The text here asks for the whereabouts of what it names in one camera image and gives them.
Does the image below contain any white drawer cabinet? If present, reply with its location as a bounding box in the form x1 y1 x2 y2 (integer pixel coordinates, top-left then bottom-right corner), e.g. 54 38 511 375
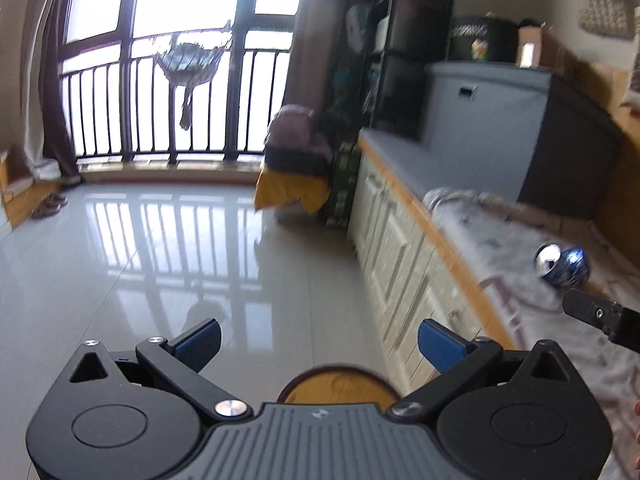
347 137 521 396

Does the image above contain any beige knitted bag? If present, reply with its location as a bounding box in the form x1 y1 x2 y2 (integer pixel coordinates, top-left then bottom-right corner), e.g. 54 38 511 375
575 0 638 41

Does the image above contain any brown and beige curtain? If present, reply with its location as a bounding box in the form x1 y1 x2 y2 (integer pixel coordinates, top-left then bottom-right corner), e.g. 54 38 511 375
0 0 83 186

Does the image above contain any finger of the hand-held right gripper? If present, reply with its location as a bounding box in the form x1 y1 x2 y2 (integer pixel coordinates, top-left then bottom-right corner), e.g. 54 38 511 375
561 288 640 348

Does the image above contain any hanging drying net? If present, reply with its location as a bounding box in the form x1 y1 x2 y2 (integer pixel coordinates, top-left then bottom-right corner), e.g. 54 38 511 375
152 20 233 131

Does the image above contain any black window frame with railing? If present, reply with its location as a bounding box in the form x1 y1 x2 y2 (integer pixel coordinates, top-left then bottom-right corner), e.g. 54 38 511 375
55 0 311 166

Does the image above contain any black printed bucket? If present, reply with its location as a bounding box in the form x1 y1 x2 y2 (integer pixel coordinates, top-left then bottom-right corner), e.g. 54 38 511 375
446 14 521 66

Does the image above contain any small cardboard box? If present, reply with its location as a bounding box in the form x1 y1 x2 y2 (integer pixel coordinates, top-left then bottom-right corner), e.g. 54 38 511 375
515 22 546 70

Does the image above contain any blue drink can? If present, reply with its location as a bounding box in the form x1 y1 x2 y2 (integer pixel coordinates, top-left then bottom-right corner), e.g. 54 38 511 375
534 242 592 290

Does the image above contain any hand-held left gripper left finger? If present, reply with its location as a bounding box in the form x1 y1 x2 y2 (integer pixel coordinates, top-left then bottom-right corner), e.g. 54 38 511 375
67 317 253 422

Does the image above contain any dark storage box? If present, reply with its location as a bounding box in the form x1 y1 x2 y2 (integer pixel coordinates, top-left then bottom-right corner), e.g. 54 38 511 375
263 145 333 177

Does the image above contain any wooden step platform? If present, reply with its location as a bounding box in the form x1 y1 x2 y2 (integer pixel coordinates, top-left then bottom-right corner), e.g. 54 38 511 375
0 147 38 228

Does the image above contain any black shelf unit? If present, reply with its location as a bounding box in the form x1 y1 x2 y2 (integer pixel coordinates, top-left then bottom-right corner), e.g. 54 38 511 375
320 0 456 141

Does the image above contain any printed blanket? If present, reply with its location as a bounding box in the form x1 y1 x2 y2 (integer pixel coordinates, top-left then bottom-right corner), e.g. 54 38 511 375
422 187 640 480

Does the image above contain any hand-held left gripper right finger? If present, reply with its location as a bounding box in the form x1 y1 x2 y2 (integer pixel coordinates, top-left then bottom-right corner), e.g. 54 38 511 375
390 318 581 418

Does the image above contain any grey storage box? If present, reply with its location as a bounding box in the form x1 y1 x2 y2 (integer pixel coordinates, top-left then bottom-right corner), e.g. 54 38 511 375
417 60 623 221

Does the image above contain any pink folded blanket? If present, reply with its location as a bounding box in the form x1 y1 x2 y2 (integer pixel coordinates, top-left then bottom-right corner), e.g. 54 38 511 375
265 104 333 153

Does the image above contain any yellow cloth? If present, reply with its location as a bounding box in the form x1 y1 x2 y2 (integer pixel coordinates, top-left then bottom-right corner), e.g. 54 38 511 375
253 167 333 216

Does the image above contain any round wooden bin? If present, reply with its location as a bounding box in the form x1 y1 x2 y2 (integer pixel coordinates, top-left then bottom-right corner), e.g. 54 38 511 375
276 366 401 406

